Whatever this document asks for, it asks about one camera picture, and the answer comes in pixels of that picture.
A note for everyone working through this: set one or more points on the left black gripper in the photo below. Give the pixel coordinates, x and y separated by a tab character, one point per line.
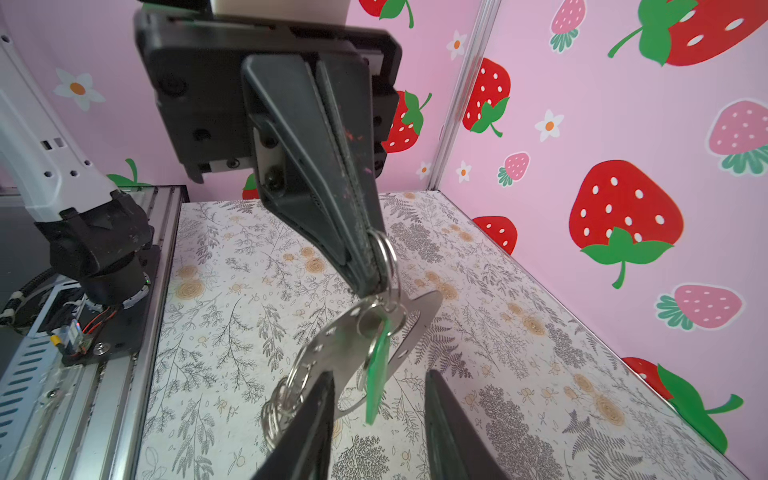
313	102

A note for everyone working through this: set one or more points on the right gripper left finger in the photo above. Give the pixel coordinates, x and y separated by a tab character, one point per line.
300	437

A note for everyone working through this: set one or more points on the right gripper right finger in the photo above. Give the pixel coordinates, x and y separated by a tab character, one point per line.
454	448

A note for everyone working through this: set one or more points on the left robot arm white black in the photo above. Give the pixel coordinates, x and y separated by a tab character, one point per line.
94	230

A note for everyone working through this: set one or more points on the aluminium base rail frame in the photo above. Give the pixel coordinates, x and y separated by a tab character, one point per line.
75	388

